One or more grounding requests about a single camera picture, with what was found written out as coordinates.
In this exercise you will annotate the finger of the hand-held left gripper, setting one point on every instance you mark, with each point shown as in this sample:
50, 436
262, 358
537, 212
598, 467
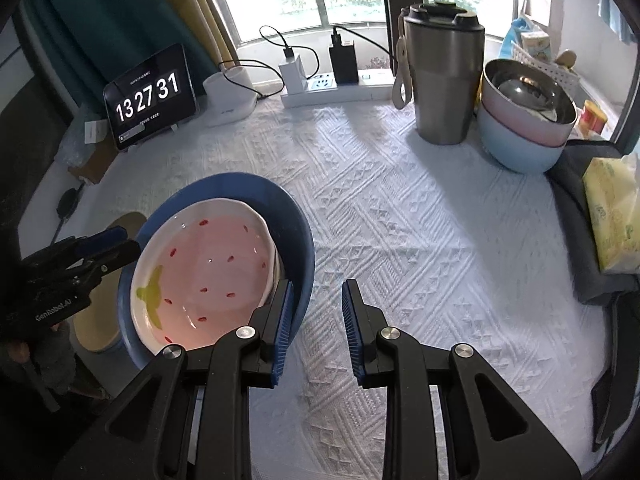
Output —
107, 237
120, 252

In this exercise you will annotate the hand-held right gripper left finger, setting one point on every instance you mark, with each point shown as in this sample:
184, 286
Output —
282, 330

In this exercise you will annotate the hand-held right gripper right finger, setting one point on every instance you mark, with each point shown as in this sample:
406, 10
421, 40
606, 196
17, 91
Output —
352, 330

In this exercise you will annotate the beige plate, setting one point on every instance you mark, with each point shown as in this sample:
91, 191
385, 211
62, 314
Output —
95, 320

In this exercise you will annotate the large blue bowl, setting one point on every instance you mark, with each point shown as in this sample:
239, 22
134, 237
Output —
290, 240

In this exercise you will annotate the pink strawberry bowl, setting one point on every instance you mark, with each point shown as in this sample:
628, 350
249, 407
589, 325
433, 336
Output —
215, 260

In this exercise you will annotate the person's left hand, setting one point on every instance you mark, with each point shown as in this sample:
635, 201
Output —
19, 352

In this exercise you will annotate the small black device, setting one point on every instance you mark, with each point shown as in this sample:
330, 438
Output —
66, 202

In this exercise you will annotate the small white box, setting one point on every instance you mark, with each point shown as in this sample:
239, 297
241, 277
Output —
94, 132

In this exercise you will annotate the clear plastic bag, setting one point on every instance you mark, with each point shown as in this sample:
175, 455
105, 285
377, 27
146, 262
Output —
70, 135

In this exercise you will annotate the black tablet clock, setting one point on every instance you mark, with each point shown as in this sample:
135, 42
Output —
150, 97

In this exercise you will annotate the white lamp base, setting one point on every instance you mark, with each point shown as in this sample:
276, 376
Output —
227, 102

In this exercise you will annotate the teal curtain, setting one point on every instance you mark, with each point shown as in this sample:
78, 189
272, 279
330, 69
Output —
110, 25

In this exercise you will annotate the white power strip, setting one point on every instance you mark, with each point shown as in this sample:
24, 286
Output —
370, 92

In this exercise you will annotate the light blue bowl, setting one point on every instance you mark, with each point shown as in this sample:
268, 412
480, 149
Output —
520, 155

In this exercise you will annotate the white charger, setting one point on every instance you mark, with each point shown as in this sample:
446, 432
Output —
291, 75

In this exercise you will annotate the steel tumbler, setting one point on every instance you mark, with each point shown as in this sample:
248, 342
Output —
442, 85

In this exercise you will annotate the black charger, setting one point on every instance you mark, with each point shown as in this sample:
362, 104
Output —
344, 62

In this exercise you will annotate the black phone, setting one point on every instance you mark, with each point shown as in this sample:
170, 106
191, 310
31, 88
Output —
612, 400

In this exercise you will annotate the yellow tissue pack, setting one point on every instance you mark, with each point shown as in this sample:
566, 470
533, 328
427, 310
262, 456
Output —
615, 215

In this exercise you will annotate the white basket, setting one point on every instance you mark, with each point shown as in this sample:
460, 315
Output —
550, 70

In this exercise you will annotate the blue plastic bag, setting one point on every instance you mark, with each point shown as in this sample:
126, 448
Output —
515, 35

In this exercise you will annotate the hanging blue garment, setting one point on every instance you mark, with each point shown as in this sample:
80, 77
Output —
617, 15

